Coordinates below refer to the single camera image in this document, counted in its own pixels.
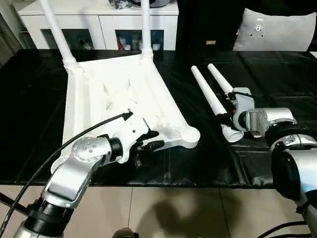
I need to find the dark round robot body part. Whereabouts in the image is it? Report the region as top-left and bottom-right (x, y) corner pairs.
(111, 228), (139, 238)

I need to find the white plastic table top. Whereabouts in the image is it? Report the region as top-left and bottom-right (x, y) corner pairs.
(51, 55), (201, 174)

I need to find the black work mat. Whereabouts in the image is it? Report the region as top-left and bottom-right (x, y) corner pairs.
(0, 48), (317, 188)

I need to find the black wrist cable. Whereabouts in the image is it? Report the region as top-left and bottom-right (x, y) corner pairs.
(226, 91), (317, 238)
(0, 111), (134, 238)

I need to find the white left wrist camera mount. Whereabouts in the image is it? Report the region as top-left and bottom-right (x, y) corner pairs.
(116, 114), (152, 164)

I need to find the black speaker with gold label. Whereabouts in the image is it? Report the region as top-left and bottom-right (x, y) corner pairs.
(175, 0), (245, 52)

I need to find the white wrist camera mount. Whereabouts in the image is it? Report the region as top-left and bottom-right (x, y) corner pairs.
(116, 114), (152, 164)
(232, 87), (255, 132)

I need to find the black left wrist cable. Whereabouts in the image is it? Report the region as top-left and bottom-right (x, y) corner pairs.
(0, 111), (134, 238)

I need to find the white plastic table leg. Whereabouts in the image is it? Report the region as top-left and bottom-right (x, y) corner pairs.
(190, 65), (243, 143)
(207, 63), (235, 95)
(140, 0), (154, 60)
(39, 0), (77, 67)

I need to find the grey cushion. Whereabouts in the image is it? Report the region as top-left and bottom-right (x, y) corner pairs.
(232, 7), (317, 52)

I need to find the grey curtain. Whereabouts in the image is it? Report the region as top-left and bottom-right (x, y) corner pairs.
(0, 0), (28, 67)

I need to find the white sideboard with glass doors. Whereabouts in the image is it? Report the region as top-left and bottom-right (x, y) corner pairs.
(18, 0), (179, 52)

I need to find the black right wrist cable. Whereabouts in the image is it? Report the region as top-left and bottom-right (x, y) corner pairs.
(226, 91), (317, 238)

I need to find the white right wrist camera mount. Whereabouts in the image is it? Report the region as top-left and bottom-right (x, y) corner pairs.
(232, 87), (255, 132)

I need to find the black metal frame leg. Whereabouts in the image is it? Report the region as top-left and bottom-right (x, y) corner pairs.
(0, 192), (28, 214)

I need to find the grey helmet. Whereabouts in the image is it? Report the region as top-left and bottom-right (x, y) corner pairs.
(128, 0), (171, 8)

